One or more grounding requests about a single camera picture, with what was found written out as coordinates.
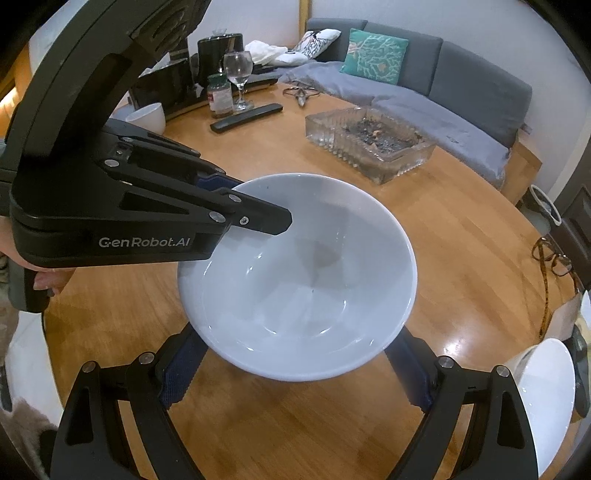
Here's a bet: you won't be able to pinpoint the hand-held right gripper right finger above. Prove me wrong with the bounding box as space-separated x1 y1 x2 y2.
384 325 541 480

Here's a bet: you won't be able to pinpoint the brown eyeglasses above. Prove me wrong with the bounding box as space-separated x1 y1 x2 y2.
531 236 585 340

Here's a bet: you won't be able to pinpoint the white bowl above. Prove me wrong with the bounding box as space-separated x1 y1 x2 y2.
178 173 419 382
517 339 578 480

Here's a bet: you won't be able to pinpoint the teal patterned pillow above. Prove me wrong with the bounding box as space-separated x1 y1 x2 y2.
339 28 410 85

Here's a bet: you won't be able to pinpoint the white patterned pillow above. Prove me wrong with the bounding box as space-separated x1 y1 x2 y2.
292 28 341 60

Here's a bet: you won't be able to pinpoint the black remote control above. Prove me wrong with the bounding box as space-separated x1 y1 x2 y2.
210 103 283 134

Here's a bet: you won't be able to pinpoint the small glass jar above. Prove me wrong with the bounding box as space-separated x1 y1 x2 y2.
207 74 234 118

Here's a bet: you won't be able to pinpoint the black cylindrical kettle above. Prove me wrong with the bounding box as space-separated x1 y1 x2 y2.
197 32 245 88

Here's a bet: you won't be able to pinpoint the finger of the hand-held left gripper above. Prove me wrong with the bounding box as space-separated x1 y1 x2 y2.
98 154 294 237
104 117 242 191

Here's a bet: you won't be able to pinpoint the wine glass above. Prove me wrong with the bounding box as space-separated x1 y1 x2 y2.
223 51 254 112

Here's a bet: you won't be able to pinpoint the white cup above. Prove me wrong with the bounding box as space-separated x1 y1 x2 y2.
124 102 167 134

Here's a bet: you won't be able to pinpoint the grey sofa blanket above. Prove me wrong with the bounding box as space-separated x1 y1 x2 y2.
265 58 511 190

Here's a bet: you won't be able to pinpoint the white clothing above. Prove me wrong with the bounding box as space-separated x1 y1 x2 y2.
245 39 308 68

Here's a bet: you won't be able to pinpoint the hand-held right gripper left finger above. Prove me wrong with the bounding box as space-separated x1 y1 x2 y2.
50 323 208 480

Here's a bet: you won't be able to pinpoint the person's left hand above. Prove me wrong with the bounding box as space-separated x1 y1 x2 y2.
0 216 75 297

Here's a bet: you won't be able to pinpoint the small metal tongs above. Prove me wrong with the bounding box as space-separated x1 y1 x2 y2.
283 80 320 108

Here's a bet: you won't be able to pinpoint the tissue box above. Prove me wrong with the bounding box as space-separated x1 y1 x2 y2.
551 291 591 365

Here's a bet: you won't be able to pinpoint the glass ashtray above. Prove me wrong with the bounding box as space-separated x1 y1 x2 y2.
305 107 437 185

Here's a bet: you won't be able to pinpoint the dark brown door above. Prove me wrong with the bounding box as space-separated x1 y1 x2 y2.
551 180 591 273

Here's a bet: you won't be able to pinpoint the grey trash bin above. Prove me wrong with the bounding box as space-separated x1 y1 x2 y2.
522 184 561 227

